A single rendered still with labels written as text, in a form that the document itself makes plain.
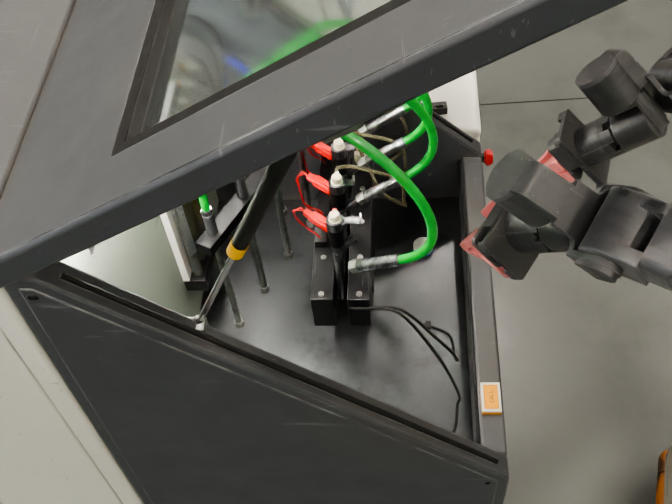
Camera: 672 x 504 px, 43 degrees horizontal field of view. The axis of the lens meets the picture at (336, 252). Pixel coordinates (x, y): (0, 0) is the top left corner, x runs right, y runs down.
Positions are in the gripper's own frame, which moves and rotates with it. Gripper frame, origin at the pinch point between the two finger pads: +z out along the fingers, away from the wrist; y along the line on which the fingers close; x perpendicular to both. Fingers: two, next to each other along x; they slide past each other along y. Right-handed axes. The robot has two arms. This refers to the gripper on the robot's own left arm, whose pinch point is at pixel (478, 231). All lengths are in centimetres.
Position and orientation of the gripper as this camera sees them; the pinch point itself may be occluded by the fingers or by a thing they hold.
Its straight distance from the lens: 103.3
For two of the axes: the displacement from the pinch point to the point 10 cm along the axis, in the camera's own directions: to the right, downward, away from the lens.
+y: -5.6, 7.8, -2.8
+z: -4.2, 0.2, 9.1
